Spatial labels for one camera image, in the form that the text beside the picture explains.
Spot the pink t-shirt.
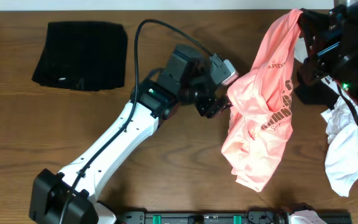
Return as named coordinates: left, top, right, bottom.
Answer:
left=221, top=9, right=302, bottom=192

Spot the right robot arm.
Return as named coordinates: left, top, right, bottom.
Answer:
left=295, top=1, right=358, bottom=126

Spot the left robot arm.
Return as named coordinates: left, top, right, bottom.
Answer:
left=29, top=45, right=238, bottom=224

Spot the black t-shirt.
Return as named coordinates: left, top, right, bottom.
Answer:
left=294, top=72, right=339, bottom=110

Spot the white t-shirt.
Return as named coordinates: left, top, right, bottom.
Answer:
left=293, top=37, right=358, bottom=198

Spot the black folded fabric bag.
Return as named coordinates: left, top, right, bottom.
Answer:
left=32, top=21, right=128, bottom=91

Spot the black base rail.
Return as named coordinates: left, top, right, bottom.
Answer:
left=116, top=209, right=353, bottom=224

